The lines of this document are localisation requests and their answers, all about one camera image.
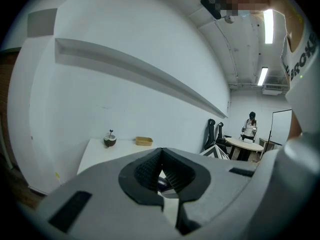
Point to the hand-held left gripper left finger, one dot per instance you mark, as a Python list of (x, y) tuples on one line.
[(100, 204)]

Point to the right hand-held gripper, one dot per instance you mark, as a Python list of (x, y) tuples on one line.
[(287, 184)]

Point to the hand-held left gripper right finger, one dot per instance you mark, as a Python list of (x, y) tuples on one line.
[(220, 184)]

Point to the dark purple eggplant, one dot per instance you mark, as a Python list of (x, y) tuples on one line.
[(162, 183)]

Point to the person's right forearm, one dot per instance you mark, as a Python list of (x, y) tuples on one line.
[(296, 126)]

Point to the small wooden cabinet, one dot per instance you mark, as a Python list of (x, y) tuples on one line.
[(267, 145)]

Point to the round beige table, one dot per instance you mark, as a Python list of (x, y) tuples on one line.
[(243, 145)]

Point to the white box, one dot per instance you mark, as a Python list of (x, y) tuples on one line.
[(248, 140)]

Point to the black-framed white board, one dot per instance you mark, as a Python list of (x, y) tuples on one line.
[(282, 126)]

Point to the coconut shell bowl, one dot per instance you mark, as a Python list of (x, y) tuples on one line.
[(110, 141)]

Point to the tan wooden tray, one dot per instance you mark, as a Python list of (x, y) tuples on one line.
[(144, 141)]

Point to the white air conditioner unit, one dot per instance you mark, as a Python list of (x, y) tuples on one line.
[(273, 89)]

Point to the long ceiling light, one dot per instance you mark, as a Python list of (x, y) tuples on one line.
[(262, 76), (268, 26)]

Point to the person's white printed shirt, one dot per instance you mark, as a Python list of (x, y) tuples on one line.
[(305, 66)]

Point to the round ceiling fixture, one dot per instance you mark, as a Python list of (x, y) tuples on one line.
[(229, 19)]

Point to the black head-mounted camera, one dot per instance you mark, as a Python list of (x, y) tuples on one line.
[(211, 5)]

